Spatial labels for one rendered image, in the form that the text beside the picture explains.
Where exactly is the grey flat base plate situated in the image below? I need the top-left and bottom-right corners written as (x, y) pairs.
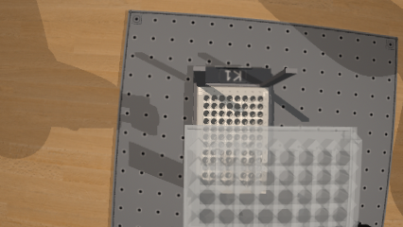
top-left (111, 9), bottom-right (398, 227)

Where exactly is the white well plate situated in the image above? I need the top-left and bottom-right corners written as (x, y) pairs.
top-left (184, 125), bottom-right (362, 227)
top-left (197, 86), bottom-right (269, 126)

